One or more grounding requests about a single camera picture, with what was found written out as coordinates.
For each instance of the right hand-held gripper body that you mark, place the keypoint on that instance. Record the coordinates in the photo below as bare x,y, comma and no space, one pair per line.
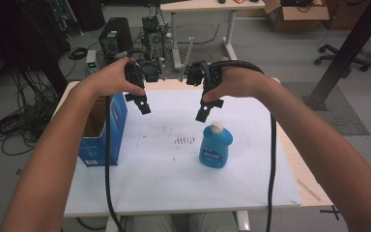
196,74

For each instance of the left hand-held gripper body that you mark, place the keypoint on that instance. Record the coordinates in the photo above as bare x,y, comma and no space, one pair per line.
149,69

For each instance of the blue bottle with white cap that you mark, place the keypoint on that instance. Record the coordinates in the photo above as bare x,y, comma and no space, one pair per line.
215,151

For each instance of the blue cardboard box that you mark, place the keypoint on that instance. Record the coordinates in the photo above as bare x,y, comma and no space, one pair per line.
93,151

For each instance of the person's left hand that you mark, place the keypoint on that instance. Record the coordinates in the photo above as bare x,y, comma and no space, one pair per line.
106,79

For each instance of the person's right hand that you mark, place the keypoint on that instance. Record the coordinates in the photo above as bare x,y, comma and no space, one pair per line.
241,83

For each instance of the open computer case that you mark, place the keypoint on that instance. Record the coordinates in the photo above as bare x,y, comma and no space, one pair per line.
154,37

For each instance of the black computer tower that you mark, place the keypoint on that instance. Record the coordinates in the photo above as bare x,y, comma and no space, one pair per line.
116,35

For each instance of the small white device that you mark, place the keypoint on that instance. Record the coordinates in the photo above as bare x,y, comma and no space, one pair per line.
91,61

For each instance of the desk with white legs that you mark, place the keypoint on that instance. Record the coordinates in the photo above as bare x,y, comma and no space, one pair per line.
206,5

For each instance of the white paper sheet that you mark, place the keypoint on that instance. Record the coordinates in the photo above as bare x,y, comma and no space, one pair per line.
161,180

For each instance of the open brown cardboard box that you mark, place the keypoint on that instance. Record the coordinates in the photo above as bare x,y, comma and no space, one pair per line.
294,16

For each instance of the person's light grey clothing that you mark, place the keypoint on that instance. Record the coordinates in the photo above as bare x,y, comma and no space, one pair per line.
154,224

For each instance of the grey floor mat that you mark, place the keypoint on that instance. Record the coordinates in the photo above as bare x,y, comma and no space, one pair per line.
338,112

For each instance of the black office chair base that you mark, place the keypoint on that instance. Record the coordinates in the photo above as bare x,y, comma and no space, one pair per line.
338,58

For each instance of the black metal profile post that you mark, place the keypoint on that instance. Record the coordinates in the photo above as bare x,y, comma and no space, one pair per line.
348,48

